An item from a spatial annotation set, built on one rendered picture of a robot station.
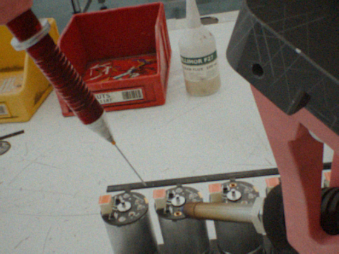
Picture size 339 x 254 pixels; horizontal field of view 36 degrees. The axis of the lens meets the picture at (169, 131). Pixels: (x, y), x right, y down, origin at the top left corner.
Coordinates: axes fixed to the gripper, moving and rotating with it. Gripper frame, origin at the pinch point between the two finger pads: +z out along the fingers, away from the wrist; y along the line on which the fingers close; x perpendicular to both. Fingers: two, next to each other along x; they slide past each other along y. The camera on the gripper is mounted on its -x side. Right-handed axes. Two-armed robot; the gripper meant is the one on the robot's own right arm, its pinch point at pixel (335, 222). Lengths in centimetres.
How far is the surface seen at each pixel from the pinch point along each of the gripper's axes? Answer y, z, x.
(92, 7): -155, 202, -203
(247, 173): -4.4, 7.5, -5.2
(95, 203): -1.3, 18.8, -13.3
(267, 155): -12.7, 15.8, -7.6
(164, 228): 0.6, 8.9, -5.9
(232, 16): -35, 27, -28
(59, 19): -132, 204, -206
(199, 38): -17.3, 15.8, -19.7
